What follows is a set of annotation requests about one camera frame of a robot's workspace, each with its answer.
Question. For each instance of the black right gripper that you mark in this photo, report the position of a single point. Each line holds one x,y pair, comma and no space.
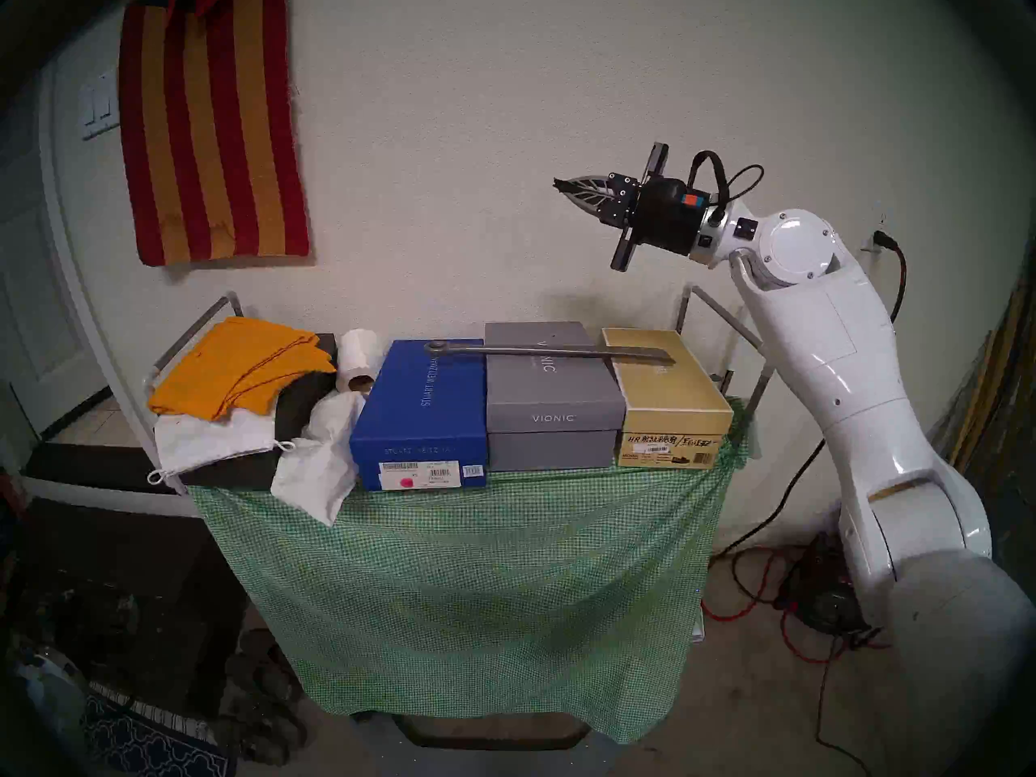
668,213

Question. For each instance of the long grey metal shoehorn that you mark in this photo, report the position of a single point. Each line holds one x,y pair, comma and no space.
550,351

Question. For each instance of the green white gingham cloth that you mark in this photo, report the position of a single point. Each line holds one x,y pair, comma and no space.
469,581

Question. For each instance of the grey robot base platform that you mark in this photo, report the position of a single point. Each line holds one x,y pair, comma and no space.
376,755

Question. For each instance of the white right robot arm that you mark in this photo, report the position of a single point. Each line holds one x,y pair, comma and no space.
842,363

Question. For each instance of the large grey Vionic shoe box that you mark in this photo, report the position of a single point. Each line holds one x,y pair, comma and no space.
550,395

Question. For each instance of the gold Michael Kors shoe box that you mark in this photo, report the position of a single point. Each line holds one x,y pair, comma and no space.
668,403

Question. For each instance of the blue Stuart Weitzman shoe box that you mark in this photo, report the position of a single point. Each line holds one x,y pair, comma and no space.
421,411

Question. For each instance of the orange folded cloth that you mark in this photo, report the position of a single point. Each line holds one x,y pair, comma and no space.
239,367

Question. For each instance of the grey metal shoe rack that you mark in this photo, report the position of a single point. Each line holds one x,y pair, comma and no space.
198,330

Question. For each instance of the white paper roll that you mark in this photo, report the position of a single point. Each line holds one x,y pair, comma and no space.
358,354

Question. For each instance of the yellow wooden stick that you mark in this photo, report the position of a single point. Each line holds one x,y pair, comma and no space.
991,379

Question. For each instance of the dark brown trunk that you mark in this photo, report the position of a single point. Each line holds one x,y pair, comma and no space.
121,589

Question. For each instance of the blue patterned rug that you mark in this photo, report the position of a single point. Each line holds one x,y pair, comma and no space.
154,743

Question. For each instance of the white wall outlet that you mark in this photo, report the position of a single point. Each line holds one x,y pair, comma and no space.
874,221

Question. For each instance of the red yellow striped wall rug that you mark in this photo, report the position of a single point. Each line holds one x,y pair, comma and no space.
214,136

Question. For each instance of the white light switch plate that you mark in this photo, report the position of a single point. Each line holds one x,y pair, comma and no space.
100,104

